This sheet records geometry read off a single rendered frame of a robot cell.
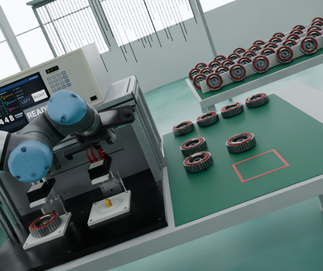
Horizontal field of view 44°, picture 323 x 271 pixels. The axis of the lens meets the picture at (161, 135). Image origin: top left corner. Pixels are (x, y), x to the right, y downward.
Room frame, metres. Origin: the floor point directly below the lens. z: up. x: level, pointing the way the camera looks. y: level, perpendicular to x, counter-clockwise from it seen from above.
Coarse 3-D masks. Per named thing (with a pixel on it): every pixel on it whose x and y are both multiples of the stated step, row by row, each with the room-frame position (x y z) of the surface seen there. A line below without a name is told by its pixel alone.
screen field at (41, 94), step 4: (36, 92) 1.45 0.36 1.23; (40, 92) 1.45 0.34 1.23; (44, 92) 1.45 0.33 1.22; (28, 96) 1.45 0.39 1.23; (32, 96) 1.45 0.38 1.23; (36, 96) 1.45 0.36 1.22; (40, 96) 1.45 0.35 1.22; (44, 96) 1.45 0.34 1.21; (20, 100) 1.46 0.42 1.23; (24, 100) 1.45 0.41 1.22; (28, 100) 1.45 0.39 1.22; (32, 100) 1.45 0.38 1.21; (36, 100) 1.45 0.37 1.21; (20, 104) 1.46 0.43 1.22; (24, 104) 1.45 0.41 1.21
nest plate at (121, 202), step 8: (128, 192) 1.36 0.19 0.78; (104, 200) 1.38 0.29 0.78; (112, 200) 1.35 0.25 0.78; (120, 200) 1.32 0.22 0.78; (128, 200) 1.30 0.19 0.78; (96, 208) 1.34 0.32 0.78; (104, 208) 1.31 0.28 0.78; (112, 208) 1.28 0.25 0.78; (120, 208) 1.26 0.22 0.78; (128, 208) 1.24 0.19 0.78; (96, 216) 1.27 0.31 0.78; (104, 216) 1.25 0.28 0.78; (112, 216) 1.24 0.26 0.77; (88, 224) 1.25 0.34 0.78
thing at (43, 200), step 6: (48, 180) 1.51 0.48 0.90; (54, 180) 1.51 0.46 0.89; (36, 186) 1.42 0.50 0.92; (42, 186) 1.39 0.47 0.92; (48, 186) 1.43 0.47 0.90; (30, 192) 1.38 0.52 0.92; (36, 192) 1.38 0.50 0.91; (42, 192) 1.38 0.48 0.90; (48, 192) 1.40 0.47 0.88; (54, 192) 1.47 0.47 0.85; (30, 198) 1.38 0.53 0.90; (36, 198) 1.38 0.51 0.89; (42, 198) 1.37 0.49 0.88; (30, 204) 1.36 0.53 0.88; (36, 204) 1.35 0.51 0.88
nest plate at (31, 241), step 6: (60, 216) 1.40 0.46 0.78; (66, 216) 1.37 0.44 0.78; (66, 222) 1.32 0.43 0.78; (60, 228) 1.29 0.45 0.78; (66, 228) 1.30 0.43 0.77; (30, 234) 1.34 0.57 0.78; (48, 234) 1.28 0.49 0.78; (54, 234) 1.26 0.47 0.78; (60, 234) 1.25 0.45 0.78; (30, 240) 1.29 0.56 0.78; (36, 240) 1.27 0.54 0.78; (42, 240) 1.26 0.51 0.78; (48, 240) 1.26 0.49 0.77; (24, 246) 1.26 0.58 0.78; (30, 246) 1.26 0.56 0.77
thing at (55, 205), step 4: (60, 196) 1.49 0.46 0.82; (48, 200) 1.50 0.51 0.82; (56, 200) 1.46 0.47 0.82; (44, 204) 1.47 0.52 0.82; (48, 204) 1.45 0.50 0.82; (52, 204) 1.45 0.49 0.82; (56, 204) 1.45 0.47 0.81; (60, 204) 1.45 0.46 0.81; (64, 204) 1.48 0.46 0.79; (44, 208) 1.45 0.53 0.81; (48, 208) 1.45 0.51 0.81; (52, 208) 1.45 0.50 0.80; (56, 208) 1.45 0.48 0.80; (60, 208) 1.45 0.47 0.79; (48, 212) 1.45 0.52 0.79; (60, 212) 1.45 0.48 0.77
